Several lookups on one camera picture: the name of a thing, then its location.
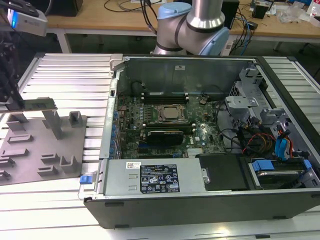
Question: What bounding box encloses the green RAM stick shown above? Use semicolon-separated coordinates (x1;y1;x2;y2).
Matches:
22;98;58;111

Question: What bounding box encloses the black RAM slot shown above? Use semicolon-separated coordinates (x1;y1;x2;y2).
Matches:
144;126;196;131
143;123;196;128
141;100;189;105
141;94;189;99
144;128;196;134
142;97;189;102
142;92;189;96
144;121;196;125

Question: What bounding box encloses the black wrist-mounted device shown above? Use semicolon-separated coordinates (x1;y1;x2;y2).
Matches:
13;0;40;18

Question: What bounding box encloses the grey parts rack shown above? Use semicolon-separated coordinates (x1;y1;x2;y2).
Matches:
0;96;88;186

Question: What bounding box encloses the large black box on desk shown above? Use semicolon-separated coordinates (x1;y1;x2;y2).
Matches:
46;0;81;17

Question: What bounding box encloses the wooden desk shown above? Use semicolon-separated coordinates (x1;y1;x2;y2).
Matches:
46;0;320;39

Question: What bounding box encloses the silver power supply with label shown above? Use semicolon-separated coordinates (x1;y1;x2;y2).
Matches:
93;157;209;201

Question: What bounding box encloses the metal CPU socket cover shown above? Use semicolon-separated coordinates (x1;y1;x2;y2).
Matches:
155;104;187;122

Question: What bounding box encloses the silver CPU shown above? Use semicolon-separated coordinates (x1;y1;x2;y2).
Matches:
162;107;179;119

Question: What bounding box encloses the black graphics card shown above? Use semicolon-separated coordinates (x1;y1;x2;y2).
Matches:
145;129;184;148

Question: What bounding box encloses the silver finned heat sink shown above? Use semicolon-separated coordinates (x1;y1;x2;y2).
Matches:
186;148;205;159

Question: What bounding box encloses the green motherboard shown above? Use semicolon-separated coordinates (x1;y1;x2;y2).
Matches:
117;92;227;160

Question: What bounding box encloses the black and silver PC case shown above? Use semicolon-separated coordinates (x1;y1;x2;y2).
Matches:
78;53;320;230

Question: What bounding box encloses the silver metal drive cage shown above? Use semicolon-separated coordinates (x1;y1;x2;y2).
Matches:
224;95;259;126

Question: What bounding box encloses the black plastic shroud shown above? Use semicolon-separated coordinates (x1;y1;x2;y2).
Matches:
195;153;249;192

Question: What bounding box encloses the small black box on desk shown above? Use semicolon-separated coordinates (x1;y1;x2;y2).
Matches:
251;4;271;19

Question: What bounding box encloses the hard disk in blue carrier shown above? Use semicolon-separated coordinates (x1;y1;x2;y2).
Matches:
246;156;312;192

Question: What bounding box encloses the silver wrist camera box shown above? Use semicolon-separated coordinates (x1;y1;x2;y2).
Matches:
6;8;48;38

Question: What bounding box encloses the orange and yellow wire bundle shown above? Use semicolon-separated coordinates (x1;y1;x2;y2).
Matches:
246;133;275;154

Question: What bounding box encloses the flat blue wire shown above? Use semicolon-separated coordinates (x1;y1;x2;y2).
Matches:
274;129;294;161

